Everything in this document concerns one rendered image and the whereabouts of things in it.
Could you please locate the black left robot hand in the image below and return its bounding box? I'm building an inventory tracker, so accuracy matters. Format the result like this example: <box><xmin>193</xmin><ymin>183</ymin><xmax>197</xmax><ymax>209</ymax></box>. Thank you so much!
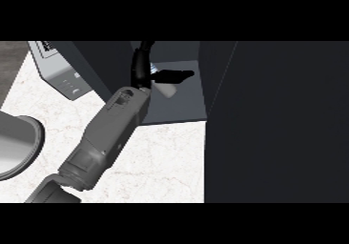
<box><xmin>130</xmin><ymin>40</ymin><xmax>196</xmax><ymax>92</ymax></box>

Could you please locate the white water bottle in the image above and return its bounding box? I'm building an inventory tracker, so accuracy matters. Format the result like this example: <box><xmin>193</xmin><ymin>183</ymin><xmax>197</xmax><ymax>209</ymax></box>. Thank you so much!
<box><xmin>150</xmin><ymin>61</ymin><xmax>181</xmax><ymax>100</ymax></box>

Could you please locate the dark grey cabinet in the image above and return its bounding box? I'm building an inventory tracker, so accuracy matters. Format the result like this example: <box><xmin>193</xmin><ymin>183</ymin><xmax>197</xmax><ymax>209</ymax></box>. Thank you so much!
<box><xmin>51</xmin><ymin>40</ymin><xmax>210</xmax><ymax>127</ymax></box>

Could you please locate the dark grey cabinet door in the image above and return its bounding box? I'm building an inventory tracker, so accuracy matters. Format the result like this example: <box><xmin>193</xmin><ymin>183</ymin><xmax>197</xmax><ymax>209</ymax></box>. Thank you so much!
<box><xmin>198</xmin><ymin>40</ymin><xmax>349</xmax><ymax>204</ymax></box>

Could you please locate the pale grey appliance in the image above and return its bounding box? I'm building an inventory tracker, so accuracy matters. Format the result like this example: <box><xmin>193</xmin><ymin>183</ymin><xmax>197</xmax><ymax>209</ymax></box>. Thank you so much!
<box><xmin>27</xmin><ymin>40</ymin><xmax>96</xmax><ymax>102</ymax></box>

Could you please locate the grey round pot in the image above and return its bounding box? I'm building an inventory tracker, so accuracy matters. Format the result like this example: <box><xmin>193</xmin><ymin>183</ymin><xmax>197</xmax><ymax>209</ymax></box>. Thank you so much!
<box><xmin>0</xmin><ymin>109</ymin><xmax>46</xmax><ymax>182</ymax></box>

